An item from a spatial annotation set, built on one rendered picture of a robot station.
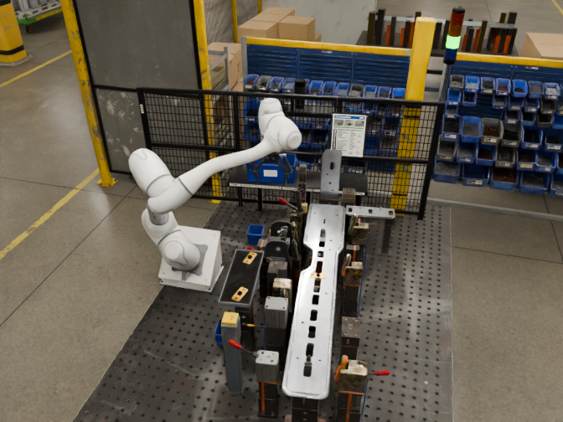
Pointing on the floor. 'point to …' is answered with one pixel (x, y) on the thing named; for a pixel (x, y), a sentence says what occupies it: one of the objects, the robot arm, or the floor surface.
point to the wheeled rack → (37, 13)
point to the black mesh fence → (286, 151)
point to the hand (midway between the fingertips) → (271, 182)
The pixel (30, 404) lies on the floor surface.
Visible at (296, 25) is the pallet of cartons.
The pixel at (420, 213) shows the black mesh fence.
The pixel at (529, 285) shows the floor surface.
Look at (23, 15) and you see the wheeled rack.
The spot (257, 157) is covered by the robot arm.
